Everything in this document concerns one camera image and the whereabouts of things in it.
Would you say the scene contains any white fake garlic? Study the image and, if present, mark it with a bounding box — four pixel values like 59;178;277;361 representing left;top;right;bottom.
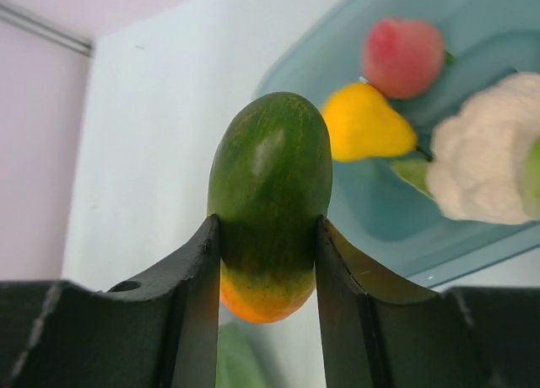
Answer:
426;73;539;225

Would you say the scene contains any green fake lettuce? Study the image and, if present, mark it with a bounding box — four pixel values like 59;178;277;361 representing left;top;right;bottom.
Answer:
215;322;267;388

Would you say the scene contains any yellow fake lemon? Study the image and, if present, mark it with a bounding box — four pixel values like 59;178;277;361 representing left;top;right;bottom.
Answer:
321;82;432;163

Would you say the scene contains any red fake pepper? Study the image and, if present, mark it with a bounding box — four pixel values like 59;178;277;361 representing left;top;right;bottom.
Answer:
361;17;454;100

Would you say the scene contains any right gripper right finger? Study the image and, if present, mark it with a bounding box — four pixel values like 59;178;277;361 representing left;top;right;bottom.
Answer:
316;218;539;388

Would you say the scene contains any teal plastic bin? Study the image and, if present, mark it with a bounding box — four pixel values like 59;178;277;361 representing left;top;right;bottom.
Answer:
252;0;540;290

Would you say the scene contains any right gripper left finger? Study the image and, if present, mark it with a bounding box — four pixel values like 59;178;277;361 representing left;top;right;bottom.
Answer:
1;217;219;388

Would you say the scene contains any orange fake carrot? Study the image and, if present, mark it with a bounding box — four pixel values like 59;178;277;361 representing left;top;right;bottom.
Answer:
207;92;332;323

